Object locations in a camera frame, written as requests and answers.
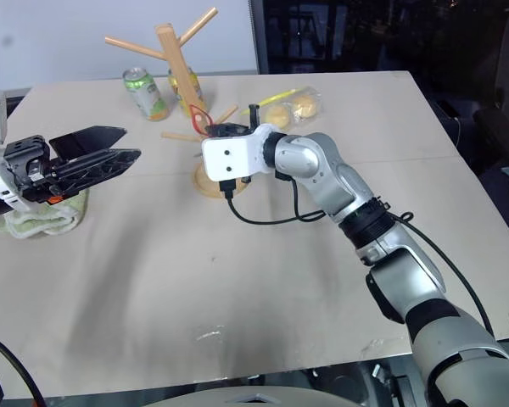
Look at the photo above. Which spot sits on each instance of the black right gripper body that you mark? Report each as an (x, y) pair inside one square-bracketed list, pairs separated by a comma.
[(234, 129)]

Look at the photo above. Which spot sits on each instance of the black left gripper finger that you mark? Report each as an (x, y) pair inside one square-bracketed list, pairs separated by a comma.
[(102, 163), (89, 137)]

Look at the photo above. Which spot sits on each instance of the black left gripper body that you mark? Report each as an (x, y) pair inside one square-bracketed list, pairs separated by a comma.
[(27, 163)]

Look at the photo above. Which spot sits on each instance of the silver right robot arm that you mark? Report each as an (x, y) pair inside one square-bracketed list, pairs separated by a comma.
[(322, 169)]

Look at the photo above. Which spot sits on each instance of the wooden tree stand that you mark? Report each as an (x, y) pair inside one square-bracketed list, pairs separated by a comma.
[(177, 63)]

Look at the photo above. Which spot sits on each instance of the round yellow bun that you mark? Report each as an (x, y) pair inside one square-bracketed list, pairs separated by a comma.
[(303, 106), (277, 115)]

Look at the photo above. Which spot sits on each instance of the yellow drink can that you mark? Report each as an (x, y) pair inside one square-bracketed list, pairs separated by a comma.
[(186, 91)]

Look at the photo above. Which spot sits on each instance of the yellow stick in bag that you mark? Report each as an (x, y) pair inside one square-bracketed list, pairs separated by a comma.
[(279, 97)]

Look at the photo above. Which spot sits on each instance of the light green folded towel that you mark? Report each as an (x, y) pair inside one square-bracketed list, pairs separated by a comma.
[(51, 217)]

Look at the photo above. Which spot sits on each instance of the green drink can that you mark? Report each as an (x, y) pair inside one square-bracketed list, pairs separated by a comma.
[(147, 96)]

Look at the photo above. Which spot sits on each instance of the clear plastic bag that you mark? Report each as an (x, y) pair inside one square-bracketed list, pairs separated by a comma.
[(309, 95)]

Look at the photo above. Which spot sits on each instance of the dark glass partition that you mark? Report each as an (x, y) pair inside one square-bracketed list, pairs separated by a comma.
[(365, 34)]

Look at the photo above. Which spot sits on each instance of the black office chair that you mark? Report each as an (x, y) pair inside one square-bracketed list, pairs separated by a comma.
[(492, 123)]

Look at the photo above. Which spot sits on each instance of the grey rounded robot torso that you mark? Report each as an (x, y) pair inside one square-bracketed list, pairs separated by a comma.
[(242, 396)]

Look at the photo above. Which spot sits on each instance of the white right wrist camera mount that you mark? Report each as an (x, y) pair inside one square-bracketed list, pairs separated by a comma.
[(231, 157)]

